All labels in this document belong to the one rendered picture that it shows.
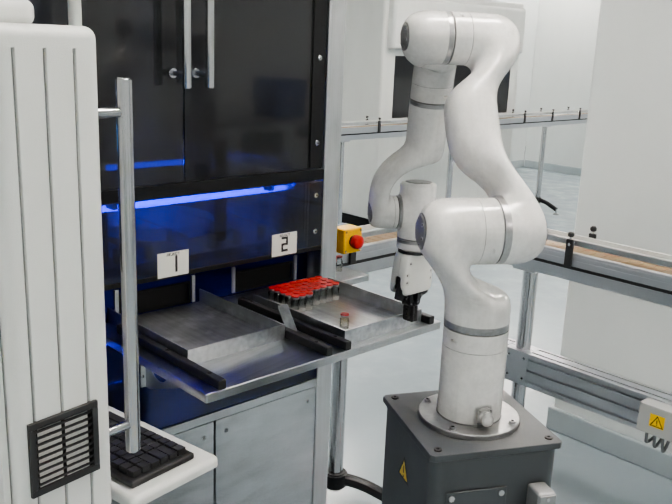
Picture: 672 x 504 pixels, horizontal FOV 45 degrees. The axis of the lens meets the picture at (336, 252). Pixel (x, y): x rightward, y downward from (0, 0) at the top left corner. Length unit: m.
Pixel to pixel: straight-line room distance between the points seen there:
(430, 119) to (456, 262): 0.46
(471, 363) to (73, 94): 0.81
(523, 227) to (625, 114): 1.80
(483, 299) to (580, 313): 1.96
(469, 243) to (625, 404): 1.38
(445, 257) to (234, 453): 1.06
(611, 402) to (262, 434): 1.10
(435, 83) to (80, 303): 0.90
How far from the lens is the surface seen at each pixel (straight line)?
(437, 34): 1.57
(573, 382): 2.76
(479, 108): 1.51
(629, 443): 3.43
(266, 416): 2.29
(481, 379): 1.50
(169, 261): 1.95
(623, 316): 3.30
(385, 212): 1.83
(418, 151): 1.80
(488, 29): 1.60
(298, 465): 2.45
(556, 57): 11.05
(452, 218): 1.40
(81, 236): 1.21
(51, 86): 1.16
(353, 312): 2.06
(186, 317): 2.01
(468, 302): 1.45
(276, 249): 2.13
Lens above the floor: 1.54
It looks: 15 degrees down
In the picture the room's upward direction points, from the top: 2 degrees clockwise
